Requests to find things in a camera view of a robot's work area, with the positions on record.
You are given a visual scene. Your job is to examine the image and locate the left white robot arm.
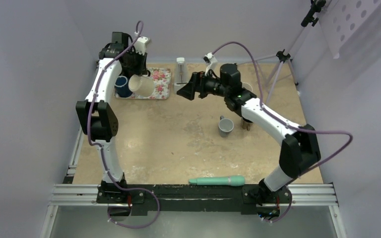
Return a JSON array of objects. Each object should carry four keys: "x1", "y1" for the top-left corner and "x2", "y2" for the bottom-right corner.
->
[{"x1": 75, "y1": 30, "x2": 149, "y2": 203}]

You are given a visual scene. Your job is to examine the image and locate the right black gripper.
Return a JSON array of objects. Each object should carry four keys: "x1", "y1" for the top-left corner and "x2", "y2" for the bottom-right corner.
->
[{"x1": 178, "y1": 68, "x2": 230, "y2": 100}]

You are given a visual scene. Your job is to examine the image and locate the floral tray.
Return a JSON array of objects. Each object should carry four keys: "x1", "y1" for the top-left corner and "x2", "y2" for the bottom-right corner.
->
[{"x1": 114, "y1": 67, "x2": 172, "y2": 100}]

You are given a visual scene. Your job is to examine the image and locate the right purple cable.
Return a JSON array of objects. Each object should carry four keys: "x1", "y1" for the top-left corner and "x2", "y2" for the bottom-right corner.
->
[{"x1": 210, "y1": 41, "x2": 354, "y2": 224}]

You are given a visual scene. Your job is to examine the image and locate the perforated music stand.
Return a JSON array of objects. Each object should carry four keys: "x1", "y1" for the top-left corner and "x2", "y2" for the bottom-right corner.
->
[{"x1": 250, "y1": 0, "x2": 381, "y2": 108}]

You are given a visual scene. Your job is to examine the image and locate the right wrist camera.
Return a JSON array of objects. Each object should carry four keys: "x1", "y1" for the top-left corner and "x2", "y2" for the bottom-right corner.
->
[{"x1": 203, "y1": 52, "x2": 218, "y2": 75}]

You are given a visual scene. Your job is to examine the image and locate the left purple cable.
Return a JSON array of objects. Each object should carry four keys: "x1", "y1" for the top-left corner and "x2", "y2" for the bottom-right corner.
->
[{"x1": 87, "y1": 20, "x2": 161, "y2": 231}]

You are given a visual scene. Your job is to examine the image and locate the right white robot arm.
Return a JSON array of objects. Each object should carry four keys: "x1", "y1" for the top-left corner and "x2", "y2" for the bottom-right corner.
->
[{"x1": 177, "y1": 63, "x2": 320, "y2": 202}]

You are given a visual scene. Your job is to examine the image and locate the dark blue mug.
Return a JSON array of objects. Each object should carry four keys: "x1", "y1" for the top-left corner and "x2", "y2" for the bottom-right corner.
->
[{"x1": 115, "y1": 75, "x2": 133, "y2": 98}]

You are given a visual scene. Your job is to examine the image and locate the purple cable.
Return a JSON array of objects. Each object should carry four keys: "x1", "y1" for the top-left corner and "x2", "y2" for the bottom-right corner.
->
[
  {"x1": 210, "y1": 41, "x2": 354, "y2": 224},
  {"x1": 87, "y1": 20, "x2": 161, "y2": 231}
]

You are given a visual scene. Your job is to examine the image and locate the green mug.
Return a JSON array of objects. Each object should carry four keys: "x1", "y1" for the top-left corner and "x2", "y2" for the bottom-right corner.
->
[{"x1": 242, "y1": 82, "x2": 253, "y2": 93}]

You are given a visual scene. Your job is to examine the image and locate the aluminium frame rail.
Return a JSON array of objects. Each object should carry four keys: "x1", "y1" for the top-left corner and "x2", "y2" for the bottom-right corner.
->
[{"x1": 41, "y1": 133, "x2": 347, "y2": 238}]

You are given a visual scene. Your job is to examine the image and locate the teal cylindrical tool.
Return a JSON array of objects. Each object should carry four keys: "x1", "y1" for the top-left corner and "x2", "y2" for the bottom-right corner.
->
[{"x1": 189, "y1": 176, "x2": 246, "y2": 186}]

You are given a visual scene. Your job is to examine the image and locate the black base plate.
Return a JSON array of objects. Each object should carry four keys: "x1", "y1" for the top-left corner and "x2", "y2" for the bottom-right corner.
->
[{"x1": 96, "y1": 184, "x2": 290, "y2": 217}]

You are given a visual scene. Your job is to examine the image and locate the brown mug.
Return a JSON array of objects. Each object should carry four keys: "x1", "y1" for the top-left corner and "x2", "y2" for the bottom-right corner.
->
[{"x1": 241, "y1": 118, "x2": 253, "y2": 131}]

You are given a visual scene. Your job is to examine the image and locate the cream mug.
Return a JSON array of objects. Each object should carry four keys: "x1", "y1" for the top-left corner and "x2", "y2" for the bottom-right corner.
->
[{"x1": 128, "y1": 75, "x2": 155, "y2": 97}]

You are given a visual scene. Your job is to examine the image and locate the white metronome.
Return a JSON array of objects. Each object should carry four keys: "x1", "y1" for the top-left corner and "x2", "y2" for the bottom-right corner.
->
[{"x1": 173, "y1": 58, "x2": 190, "y2": 94}]

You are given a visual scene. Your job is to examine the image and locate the grey mug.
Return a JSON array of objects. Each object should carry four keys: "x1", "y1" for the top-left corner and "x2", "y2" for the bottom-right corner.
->
[{"x1": 218, "y1": 116, "x2": 234, "y2": 137}]

